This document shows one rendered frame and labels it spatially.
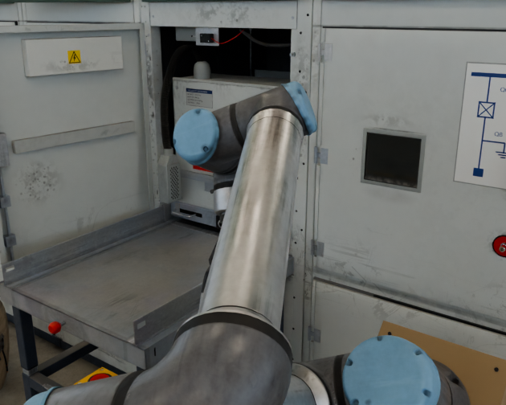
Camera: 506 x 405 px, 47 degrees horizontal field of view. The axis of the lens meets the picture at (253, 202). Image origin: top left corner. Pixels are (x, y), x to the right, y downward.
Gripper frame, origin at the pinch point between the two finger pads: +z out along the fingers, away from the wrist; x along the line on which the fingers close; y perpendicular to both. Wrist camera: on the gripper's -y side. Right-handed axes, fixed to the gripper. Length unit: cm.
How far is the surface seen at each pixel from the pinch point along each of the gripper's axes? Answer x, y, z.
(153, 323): -4.8, -43.6, 0.1
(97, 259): -10, -93, -20
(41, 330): -17, -224, 5
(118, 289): -8, -71, -9
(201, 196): 28, -99, -44
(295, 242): 48, -65, -23
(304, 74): 41, -39, -70
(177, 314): 3.0, -48.0, -1.7
